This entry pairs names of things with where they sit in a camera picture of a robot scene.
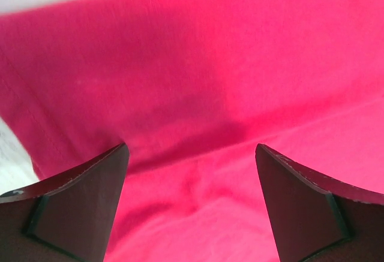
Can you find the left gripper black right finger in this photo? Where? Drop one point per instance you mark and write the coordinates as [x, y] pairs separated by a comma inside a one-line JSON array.
[[315, 217]]

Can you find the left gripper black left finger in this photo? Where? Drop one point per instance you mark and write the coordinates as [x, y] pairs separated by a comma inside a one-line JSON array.
[[67, 217]]

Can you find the pink t shirt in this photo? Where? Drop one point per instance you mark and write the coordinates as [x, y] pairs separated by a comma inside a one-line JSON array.
[[192, 87]]

